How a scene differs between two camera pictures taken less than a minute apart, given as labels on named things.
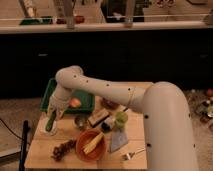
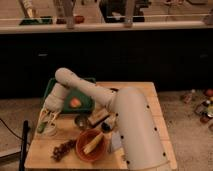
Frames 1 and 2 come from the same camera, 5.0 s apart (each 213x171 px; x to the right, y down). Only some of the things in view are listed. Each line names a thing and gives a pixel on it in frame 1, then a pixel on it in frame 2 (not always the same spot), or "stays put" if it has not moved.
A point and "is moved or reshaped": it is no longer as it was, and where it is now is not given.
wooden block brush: x=97 y=116 stays put
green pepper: x=50 y=121 is moved or reshaped
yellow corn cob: x=93 y=143 stays put
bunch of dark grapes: x=62 y=149 stays put
